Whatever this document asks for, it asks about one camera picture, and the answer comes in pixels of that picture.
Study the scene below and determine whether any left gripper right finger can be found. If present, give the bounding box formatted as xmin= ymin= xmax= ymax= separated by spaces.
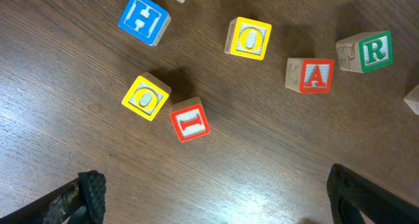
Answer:
xmin=327 ymin=164 xmax=418 ymax=224

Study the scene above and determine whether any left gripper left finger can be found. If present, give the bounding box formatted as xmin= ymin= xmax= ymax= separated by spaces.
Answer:
xmin=1 ymin=170 xmax=106 ymax=224

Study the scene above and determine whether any red O block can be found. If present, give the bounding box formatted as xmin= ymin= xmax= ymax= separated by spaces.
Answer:
xmin=404 ymin=85 xmax=419 ymax=115

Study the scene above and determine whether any yellow O block lower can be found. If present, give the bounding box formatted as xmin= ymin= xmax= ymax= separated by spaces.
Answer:
xmin=122 ymin=72 xmax=172 ymax=121

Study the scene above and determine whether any yellow o block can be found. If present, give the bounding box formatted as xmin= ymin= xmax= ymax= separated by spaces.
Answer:
xmin=225 ymin=16 xmax=272 ymax=60
xmin=122 ymin=72 xmax=172 ymax=121

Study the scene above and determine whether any lower red A block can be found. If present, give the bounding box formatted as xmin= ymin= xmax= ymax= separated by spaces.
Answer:
xmin=285 ymin=58 xmax=335 ymax=93

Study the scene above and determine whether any red I block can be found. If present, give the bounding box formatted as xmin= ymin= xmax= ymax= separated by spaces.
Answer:
xmin=170 ymin=96 xmax=211 ymax=142

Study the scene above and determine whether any left green R block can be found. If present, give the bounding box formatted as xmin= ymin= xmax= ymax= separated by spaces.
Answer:
xmin=336 ymin=31 xmax=393 ymax=73

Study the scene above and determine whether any yellow O block middle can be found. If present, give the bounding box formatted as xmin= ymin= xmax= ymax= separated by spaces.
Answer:
xmin=225 ymin=16 xmax=272 ymax=60

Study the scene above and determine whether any lower blue H block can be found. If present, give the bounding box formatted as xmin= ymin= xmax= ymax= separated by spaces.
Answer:
xmin=118 ymin=0 xmax=171 ymax=46

